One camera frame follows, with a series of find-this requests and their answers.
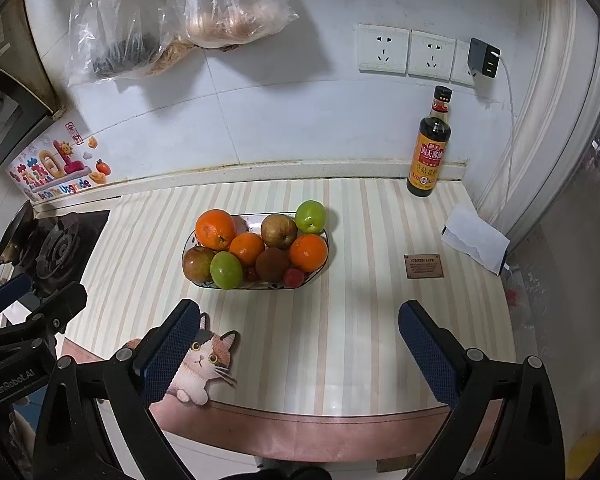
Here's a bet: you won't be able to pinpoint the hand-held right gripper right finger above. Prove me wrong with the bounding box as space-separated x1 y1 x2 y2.
398 300 566 480

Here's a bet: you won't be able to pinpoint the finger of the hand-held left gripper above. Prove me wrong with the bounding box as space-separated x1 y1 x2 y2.
0 272 35 318
27 282 88 335

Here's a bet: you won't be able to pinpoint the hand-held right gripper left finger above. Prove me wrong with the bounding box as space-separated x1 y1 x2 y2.
32 298 203 480

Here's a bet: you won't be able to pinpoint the dark red apple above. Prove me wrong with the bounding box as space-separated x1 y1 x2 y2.
255 247 292 283

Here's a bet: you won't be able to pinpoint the white leaf-print plate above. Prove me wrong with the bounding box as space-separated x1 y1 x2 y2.
181 212 331 291

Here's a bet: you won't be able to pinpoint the green apple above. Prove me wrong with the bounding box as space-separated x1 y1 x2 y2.
294 200 327 235
210 251 244 291

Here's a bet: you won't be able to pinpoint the person's left forearm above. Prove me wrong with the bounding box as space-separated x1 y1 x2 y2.
11 407 37 466

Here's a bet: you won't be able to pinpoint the cat print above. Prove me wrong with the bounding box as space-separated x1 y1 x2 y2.
117 312 241 406

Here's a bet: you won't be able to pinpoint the black gas stove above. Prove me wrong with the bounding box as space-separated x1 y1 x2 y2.
0 209 112 298

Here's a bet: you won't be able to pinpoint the black pan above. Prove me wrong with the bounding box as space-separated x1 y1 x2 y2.
0 200 36 286

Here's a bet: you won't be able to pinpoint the striped table mat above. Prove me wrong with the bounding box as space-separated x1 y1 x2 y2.
62 177 511 456

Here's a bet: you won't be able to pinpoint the brown label patch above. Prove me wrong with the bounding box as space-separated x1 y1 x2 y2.
403 254 445 279

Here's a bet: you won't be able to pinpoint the red-green apple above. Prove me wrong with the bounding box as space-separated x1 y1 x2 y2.
182 246 217 282

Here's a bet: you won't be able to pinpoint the small orange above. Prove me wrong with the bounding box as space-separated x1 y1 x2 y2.
228 232 266 267

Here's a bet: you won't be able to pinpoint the large orange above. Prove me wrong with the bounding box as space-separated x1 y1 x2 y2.
195 209 237 252

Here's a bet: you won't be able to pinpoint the yellow-brown apple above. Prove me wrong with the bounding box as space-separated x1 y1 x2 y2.
260 213 299 250

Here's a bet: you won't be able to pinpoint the range hood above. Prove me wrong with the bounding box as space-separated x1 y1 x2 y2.
0 0 66 181

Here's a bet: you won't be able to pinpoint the dark sauce bottle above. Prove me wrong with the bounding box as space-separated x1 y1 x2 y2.
406 85 453 198

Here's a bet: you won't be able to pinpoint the plastic bag with dark contents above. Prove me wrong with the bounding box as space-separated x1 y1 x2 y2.
67 0 201 86

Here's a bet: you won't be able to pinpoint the black plug charger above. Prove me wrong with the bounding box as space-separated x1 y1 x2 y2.
467 37 502 80

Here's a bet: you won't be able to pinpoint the plastic bag with tan contents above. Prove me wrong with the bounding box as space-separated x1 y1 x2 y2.
165 0 300 53

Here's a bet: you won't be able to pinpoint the colourful wall sticker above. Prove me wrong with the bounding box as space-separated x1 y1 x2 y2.
7 121 113 203

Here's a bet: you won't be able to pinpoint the white charger cable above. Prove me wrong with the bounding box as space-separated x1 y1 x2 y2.
495 54 518 241

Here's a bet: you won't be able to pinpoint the white wall socket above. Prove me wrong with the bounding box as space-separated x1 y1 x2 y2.
450 40 481 87
407 30 458 82
357 23 412 75

